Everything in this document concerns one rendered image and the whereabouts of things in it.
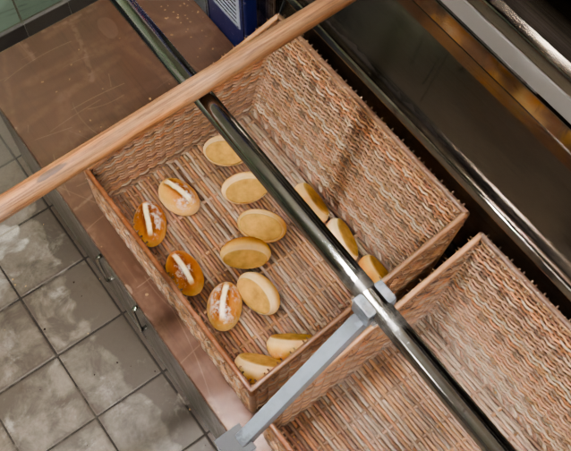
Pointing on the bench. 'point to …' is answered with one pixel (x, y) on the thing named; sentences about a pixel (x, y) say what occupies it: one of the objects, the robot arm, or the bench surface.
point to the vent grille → (230, 10)
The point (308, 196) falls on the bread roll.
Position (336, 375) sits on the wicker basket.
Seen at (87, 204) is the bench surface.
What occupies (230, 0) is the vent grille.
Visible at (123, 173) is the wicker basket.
